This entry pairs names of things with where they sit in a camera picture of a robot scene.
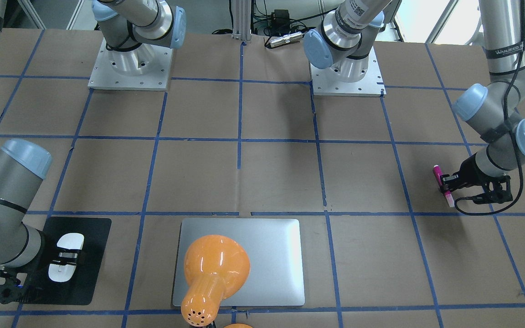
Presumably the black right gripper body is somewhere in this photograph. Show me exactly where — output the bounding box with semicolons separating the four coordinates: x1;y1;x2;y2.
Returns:
31;231;61;278

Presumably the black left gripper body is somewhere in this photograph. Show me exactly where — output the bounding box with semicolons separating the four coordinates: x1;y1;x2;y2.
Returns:
455;155;490;187

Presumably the pink highlighter pen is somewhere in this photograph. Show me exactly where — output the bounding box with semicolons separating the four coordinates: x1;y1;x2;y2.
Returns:
432;164;455;208

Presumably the white computer mouse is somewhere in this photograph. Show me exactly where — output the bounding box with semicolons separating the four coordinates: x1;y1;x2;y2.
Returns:
48;232;85;283

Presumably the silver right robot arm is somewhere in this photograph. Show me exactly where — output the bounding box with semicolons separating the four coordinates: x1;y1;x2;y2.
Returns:
0;0;187;267

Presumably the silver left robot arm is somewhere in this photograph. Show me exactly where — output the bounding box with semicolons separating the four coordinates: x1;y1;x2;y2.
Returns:
304;0;525;193

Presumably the black mousepad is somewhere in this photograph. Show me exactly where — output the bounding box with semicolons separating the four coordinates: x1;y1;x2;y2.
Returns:
24;217;111;305

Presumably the orange desk lamp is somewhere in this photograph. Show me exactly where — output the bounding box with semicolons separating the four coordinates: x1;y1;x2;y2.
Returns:
180;235;251;328

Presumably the silver closed laptop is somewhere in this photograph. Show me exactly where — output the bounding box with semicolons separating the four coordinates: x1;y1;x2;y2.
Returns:
172;218;305;307

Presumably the silver metal cylinder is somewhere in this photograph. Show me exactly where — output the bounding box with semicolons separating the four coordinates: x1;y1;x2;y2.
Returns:
264;31;304;49

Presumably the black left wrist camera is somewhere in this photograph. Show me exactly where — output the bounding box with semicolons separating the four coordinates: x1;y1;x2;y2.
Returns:
471;175;513;204

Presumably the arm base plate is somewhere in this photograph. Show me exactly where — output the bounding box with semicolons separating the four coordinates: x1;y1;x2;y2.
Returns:
309;48;387;97
88;40;174;92

